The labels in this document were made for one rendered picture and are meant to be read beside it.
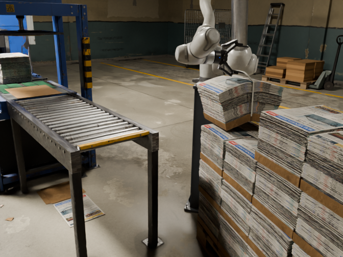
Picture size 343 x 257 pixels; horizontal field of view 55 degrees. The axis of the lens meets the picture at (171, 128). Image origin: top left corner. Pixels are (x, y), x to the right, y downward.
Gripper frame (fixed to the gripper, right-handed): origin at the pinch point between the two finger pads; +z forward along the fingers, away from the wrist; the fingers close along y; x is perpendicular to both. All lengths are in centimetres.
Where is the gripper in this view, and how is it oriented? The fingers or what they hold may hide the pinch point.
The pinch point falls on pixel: (243, 58)
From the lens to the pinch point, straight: 195.7
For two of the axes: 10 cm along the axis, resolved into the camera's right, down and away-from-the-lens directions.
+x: 3.5, 3.2, -8.8
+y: -1.1, 9.5, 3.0
